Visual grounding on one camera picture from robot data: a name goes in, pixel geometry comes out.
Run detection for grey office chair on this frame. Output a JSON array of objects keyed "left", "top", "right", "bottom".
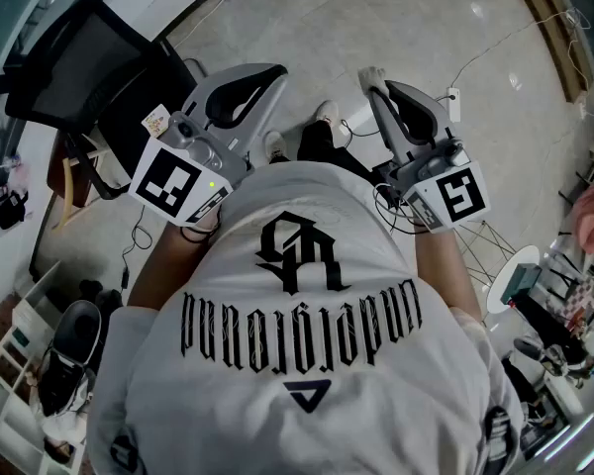
[{"left": 42, "top": 298, "right": 103, "bottom": 418}]

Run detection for green box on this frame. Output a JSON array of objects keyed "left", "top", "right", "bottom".
[{"left": 499, "top": 262, "right": 544, "bottom": 307}]

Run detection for checkered board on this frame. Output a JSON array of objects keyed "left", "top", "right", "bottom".
[{"left": 563, "top": 279, "right": 594, "bottom": 316}]

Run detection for person's right forearm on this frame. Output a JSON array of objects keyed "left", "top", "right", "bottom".
[{"left": 413, "top": 225, "right": 484, "bottom": 326}]

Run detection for person's left forearm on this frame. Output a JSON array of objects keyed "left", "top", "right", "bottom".
[{"left": 128, "top": 215, "right": 220, "bottom": 312}]

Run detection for long wooden board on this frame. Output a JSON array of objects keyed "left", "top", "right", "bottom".
[{"left": 504, "top": 0, "right": 594, "bottom": 106}]

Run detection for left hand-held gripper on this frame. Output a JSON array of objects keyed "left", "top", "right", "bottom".
[{"left": 127, "top": 61, "right": 289, "bottom": 227}]

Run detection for colourful printed card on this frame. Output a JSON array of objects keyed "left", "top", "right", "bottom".
[{"left": 141, "top": 104, "right": 173, "bottom": 137}]

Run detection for white cube shelf unit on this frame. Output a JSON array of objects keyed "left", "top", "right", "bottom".
[{"left": 0, "top": 259, "right": 98, "bottom": 475}]

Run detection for black wrist band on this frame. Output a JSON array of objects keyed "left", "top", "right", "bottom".
[{"left": 179, "top": 218, "right": 220, "bottom": 242}]

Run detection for black bag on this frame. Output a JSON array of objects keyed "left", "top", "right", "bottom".
[{"left": 0, "top": 190, "right": 31, "bottom": 231}]

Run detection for white power strip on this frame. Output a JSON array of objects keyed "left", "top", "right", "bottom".
[{"left": 446, "top": 86, "right": 462, "bottom": 123}]

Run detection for white printed t-shirt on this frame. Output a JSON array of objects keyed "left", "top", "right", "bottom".
[{"left": 86, "top": 160, "right": 526, "bottom": 475}]

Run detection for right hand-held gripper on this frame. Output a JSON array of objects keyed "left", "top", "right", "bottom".
[{"left": 365, "top": 79, "right": 492, "bottom": 236}]

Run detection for round white table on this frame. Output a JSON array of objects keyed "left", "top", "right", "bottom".
[{"left": 484, "top": 243, "right": 555, "bottom": 325}]

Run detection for black waist-worn device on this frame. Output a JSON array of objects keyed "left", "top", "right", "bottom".
[{"left": 373, "top": 160, "right": 412, "bottom": 212}]

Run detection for black trousers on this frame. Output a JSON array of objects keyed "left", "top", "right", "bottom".
[{"left": 296, "top": 119, "right": 392, "bottom": 187}]

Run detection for white shoe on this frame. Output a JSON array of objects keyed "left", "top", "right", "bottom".
[
  {"left": 315, "top": 99, "right": 339, "bottom": 124},
  {"left": 263, "top": 130, "right": 287, "bottom": 165}
]

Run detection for brown wooden cabinet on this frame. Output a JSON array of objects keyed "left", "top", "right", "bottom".
[{"left": 46, "top": 129, "right": 113, "bottom": 230}]

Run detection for black mesh office chair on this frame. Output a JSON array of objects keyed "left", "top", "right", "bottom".
[{"left": 2, "top": 0, "right": 202, "bottom": 202}]

